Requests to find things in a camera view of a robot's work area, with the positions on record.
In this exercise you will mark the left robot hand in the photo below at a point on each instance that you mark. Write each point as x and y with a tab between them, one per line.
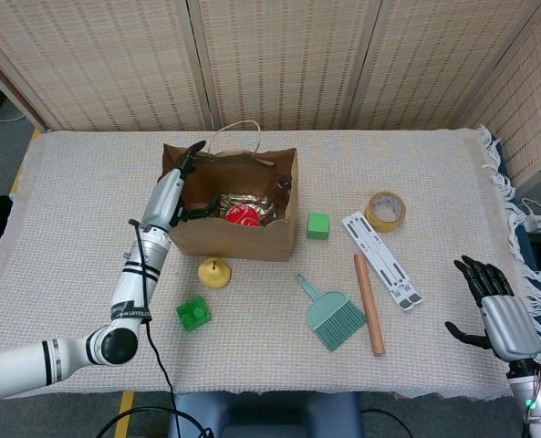
163	201

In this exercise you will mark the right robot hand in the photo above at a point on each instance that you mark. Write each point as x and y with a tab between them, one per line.
509	324

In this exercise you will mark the red round object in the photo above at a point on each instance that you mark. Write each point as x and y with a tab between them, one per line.
242	215

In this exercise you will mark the yellow pear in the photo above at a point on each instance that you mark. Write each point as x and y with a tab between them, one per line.
214	274

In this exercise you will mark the gold foil snack bag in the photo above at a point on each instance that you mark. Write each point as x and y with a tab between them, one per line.
265	205

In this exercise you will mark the green toy brick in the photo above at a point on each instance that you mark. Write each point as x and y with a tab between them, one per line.
193	314

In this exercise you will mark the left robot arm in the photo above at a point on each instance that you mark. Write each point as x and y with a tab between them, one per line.
128	292

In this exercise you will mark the brown paper bag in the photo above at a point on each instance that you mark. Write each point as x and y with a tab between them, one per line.
233	239

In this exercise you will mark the teal hand brush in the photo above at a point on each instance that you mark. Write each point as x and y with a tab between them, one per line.
336	319

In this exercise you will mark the beige woven tablecloth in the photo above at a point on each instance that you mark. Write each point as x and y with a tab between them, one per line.
92	182

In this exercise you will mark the wooden rolling pin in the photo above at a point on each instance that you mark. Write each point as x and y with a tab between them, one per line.
369	301

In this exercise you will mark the white folding laptop stand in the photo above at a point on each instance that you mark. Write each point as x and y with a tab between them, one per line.
379	260

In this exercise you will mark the green cube block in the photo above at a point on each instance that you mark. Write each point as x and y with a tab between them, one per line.
318	226

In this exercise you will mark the yellow packing tape roll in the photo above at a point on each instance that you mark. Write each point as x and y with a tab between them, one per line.
376	214

